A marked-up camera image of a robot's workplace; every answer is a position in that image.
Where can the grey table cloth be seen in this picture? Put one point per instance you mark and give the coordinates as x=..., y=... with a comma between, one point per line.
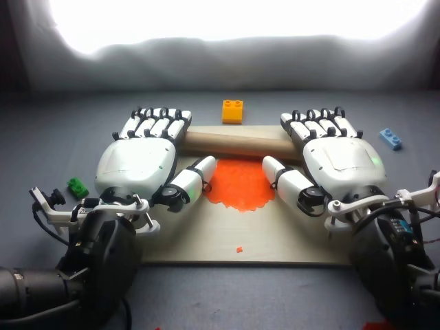
x=51, y=137

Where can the blue toy brick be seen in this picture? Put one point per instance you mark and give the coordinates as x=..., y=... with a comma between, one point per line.
x=391, y=139

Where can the light wooden board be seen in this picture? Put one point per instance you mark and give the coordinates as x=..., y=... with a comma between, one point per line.
x=240, y=233

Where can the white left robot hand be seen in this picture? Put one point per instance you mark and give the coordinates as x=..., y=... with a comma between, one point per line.
x=137, y=165

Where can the orange play dough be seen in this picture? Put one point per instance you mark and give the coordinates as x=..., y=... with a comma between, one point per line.
x=237, y=185

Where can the small orange dough crumb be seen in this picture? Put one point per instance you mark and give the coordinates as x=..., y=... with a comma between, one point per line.
x=239, y=249

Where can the yellow toy brick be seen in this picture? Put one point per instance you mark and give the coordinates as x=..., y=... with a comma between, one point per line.
x=232, y=111

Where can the wooden rolling pin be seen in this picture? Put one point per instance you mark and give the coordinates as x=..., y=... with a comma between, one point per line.
x=240, y=144

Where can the white backdrop sheet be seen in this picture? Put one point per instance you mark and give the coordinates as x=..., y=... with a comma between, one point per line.
x=220, y=68

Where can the green toy brick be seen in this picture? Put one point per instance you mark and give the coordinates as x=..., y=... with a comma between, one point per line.
x=77, y=187

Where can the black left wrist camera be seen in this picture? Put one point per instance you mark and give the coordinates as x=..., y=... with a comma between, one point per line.
x=55, y=198

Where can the red toy brick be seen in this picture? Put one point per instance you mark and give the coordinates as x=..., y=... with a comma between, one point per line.
x=378, y=326

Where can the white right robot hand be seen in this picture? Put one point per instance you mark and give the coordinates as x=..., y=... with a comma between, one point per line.
x=343, y=165

